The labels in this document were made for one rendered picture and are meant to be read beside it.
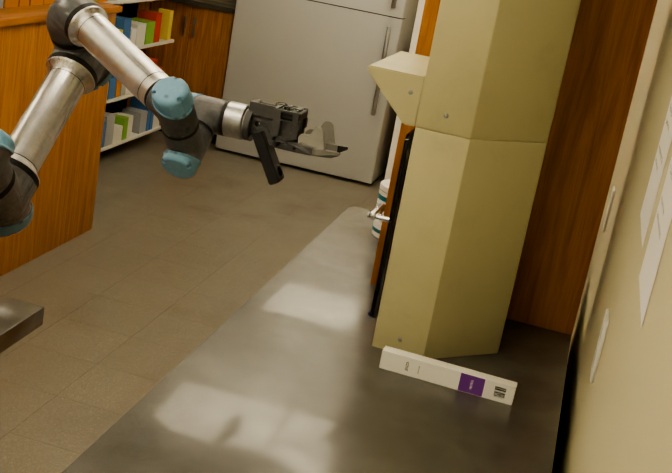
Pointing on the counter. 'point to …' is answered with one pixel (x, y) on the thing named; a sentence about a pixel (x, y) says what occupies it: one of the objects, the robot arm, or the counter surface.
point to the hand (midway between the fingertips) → (337, 153)
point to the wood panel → (570, 140)
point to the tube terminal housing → (474, 165)
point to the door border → (393, 224)
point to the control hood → (402, 83)
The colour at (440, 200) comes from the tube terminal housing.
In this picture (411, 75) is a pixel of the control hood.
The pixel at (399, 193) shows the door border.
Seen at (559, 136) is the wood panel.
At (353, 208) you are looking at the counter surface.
